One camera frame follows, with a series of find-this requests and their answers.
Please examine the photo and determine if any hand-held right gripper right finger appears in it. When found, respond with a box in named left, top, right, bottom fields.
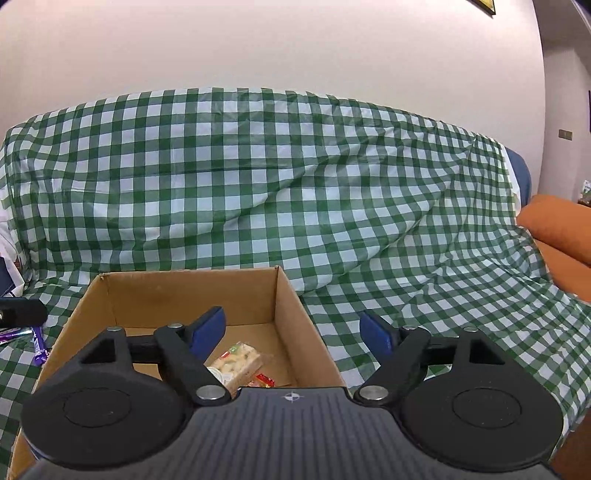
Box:
left=353, top=309, right=520, bottom=408

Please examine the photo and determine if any dark blue object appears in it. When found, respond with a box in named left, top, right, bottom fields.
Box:
left=0, top=256, right=17, bottom=296

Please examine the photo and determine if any brown cardboard box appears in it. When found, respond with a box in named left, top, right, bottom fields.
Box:
left=9, top=265, right=347, bottom=480

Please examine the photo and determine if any white cloth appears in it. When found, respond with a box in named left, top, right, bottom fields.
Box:
left=0, top=217, right=26, bottom=297

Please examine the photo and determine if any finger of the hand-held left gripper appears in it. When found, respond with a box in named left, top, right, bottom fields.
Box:
left=0, top=298, right=49, bottom=328

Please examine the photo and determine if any purple snack packet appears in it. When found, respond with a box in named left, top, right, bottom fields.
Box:
left=30, top=325, right=49, bottom=366

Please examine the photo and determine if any green checkered cloth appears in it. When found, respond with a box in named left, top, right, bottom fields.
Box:
left=0, top=87, right=591, bottom=472

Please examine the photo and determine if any clear nut bar packet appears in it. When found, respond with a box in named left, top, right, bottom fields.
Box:
left=206, top=341, right=274, bottom=394

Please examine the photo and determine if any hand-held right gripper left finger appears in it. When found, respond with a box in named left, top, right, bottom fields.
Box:
left=78, top=305, right=232, bottom=407

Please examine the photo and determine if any orange cushion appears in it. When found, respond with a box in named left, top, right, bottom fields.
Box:
left=516, top=194, right=591, bottom=480

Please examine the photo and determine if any blue cushion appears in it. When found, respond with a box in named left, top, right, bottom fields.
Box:
left=503, top=148, right=533, bottom=208

